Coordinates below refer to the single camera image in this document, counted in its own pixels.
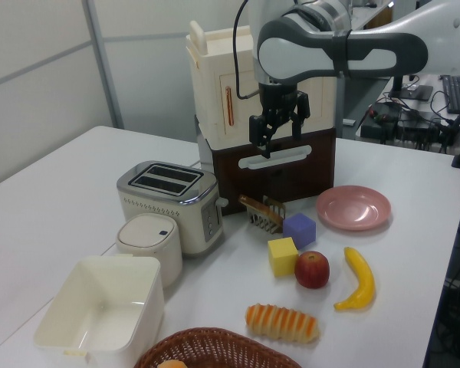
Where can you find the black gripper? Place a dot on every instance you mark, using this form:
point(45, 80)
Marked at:
point(278, 97)

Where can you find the purple cube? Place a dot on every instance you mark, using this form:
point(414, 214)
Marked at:
point(299, 230)

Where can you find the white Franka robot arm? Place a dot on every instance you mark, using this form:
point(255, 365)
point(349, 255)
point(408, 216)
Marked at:
point(310, 50)

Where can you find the yellow cube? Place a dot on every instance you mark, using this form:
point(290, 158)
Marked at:
point(281, 258)

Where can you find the small silver block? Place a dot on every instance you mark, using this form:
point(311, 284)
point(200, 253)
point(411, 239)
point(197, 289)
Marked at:
point(349, 122)

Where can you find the metal toast rack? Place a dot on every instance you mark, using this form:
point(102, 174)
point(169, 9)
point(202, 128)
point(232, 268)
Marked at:
point(276, 209)

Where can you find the small brown toy rack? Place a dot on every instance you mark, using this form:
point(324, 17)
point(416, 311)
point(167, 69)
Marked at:
point(258, 209)

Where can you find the pink plate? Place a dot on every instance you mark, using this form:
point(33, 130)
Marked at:
point(352, 209)

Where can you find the black electronics box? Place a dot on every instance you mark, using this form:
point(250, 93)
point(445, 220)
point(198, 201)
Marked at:
point(406, 130)

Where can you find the black monitor stand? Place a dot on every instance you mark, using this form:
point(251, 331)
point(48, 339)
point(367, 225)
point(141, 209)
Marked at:
point(410, 92)

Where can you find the silver cream two-slot toaster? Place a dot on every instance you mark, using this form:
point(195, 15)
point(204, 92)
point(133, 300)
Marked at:
point(157, 207)

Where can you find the red apple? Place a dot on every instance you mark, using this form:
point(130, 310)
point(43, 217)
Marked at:
point(312, 270)

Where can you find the small white lidded bin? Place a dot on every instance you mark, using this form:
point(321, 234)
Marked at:
point(149, 237)

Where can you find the yellow banana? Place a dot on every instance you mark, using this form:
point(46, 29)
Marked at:
point(364, 280)

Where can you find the orange striped bread loaf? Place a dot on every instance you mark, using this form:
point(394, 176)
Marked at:
point(281, 322)

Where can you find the brown wicker basket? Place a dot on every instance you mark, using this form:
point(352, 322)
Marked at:
point(214, 349)

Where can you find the white open plastic box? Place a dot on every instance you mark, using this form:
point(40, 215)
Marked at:
point(99, 306)

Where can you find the golden bread roll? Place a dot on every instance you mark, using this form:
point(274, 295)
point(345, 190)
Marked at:
point(170, 364)

